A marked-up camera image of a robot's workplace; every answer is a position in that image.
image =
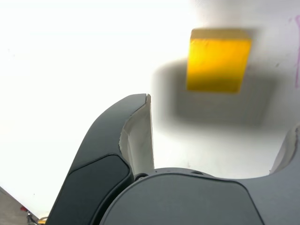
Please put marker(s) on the yellow cube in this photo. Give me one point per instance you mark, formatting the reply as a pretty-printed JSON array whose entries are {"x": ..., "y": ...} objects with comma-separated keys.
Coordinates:
[{"x": 218, "y": 65}]

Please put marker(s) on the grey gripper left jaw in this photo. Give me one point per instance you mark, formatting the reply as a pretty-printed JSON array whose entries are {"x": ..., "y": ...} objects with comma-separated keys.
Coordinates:
[{"x": 100, "y": 145}]

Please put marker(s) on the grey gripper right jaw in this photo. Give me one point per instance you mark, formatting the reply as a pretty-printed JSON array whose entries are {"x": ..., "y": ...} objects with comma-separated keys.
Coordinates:
[{"x": 187, "y": 201}]

